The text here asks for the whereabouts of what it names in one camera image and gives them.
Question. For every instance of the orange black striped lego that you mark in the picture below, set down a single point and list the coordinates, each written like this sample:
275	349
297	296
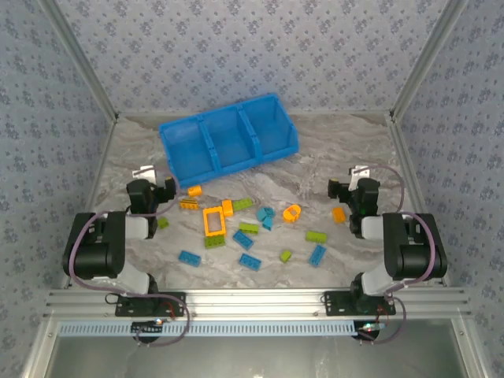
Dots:
188	203

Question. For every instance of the orange lego brick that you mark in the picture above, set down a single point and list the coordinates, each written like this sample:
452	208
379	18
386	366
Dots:
338	214
227	208

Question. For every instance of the small orange round lego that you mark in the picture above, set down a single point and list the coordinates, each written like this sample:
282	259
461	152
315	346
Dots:
194	191

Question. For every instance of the small green lego brick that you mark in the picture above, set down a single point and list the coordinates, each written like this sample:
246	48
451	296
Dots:
286	256
163	223

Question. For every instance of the orange lego window frame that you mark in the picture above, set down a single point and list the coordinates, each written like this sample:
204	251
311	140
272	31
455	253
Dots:
205	222

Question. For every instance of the long green lego brick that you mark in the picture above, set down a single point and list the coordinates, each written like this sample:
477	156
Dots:
249	227
241	204
214	242
316	236

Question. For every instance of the blue lego plate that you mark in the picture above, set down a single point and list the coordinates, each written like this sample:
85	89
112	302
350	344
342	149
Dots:
242	239
190	257
317	255
250	261

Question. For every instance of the small light blue lego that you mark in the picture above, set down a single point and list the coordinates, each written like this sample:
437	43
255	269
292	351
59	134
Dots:
270	212
261	214
267	223

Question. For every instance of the blue three-compartment bin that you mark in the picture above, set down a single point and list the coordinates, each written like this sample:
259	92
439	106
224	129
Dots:
228	138

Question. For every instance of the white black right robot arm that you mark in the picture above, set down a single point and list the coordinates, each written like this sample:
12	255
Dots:
413	244

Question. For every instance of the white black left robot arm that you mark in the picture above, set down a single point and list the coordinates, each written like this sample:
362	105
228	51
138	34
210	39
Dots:
94	244

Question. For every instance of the small black electronics board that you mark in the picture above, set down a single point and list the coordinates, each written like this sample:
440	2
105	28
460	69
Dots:
364	334
143	327

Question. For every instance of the grey metal panel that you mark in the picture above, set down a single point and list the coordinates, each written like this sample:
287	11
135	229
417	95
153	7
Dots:
256	358

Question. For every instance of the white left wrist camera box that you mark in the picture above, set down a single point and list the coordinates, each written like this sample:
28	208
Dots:
143	173

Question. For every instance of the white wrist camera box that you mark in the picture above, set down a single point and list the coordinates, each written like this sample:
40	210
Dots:
356	175
143	173

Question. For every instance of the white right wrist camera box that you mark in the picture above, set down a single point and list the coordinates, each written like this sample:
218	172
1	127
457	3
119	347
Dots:
356	175

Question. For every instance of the aluminium table side rail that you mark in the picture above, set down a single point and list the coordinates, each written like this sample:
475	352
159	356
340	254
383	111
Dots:
405	149
103	157

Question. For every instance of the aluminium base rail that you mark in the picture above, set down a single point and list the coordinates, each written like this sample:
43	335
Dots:
256	301

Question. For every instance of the aluminium frame post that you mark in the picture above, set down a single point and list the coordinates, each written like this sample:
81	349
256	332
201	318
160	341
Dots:
82	59
425	59

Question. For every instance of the short aluminium corner post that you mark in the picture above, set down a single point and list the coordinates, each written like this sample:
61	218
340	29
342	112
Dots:
470	354
39	354

